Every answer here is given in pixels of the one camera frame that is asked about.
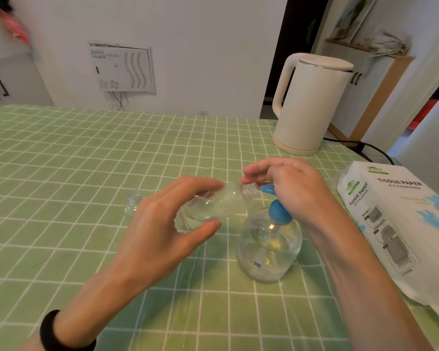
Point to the person's right hand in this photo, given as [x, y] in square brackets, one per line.
[300, 193]

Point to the person's left hand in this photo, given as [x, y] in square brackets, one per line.
[153, 244]

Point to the small clear plastic bottle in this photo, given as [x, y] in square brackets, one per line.
[132, 203]
[216, 206]

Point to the large clear bottle blue pump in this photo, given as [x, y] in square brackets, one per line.
[269, 248]

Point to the person's left forearm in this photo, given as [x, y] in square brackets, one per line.
[91, 310]

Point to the person's right forearm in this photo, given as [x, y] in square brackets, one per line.
[373, 292]

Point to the cream electric kettle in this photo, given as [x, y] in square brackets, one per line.
[311, 105]

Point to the green checked tablecloth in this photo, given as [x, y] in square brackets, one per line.
[58, 215]

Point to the white tissue paper pack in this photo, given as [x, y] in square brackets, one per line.
[395, 222]

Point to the white door wooden side cabinet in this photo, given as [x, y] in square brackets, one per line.
[356, 96]

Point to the black wrist band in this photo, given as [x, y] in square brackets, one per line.
[51, 338]

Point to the red object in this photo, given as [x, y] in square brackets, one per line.
[426, 115]

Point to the crumpled grey paper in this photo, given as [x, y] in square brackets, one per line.
[389, 43]

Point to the leaning framed picture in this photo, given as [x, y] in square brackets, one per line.
[353, 18]

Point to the wooden top white cabinet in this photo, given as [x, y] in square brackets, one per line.
[14, 78]

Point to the pink hanging item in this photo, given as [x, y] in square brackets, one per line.
[16, 27]

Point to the white wall panel cover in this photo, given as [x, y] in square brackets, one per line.
[122, 67]

